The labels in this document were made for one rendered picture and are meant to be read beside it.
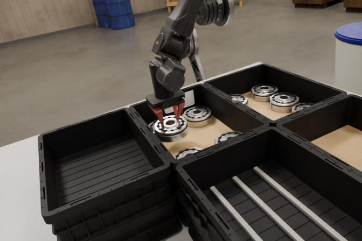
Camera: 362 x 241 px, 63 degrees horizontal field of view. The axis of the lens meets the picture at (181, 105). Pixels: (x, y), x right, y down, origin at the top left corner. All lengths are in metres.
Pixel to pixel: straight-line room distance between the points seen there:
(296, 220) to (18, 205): 0.88
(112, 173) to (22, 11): 8.07
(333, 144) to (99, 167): 0.70
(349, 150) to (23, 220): 1.00
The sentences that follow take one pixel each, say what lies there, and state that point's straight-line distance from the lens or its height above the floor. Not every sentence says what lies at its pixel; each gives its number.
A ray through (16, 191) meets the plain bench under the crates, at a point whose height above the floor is 0.70.
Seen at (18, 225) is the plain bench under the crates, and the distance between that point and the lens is 1.10.
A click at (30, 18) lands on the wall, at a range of 8.84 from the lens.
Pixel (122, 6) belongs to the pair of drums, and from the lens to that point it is 7.66.
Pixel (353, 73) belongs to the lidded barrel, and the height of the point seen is 0.45.
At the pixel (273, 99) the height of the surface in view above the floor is 0.86.
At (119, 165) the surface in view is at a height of 0.83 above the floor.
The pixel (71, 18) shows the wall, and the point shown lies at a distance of 8.91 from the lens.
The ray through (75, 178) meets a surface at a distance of 0.95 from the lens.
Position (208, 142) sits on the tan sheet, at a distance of 0.95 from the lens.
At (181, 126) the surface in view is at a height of 0.92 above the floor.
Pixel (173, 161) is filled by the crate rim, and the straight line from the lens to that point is 0.72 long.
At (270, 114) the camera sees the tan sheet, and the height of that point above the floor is 0.83.
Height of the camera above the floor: 1.36
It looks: 26 degrees down
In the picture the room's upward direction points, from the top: 9 degrees counter-clockwise
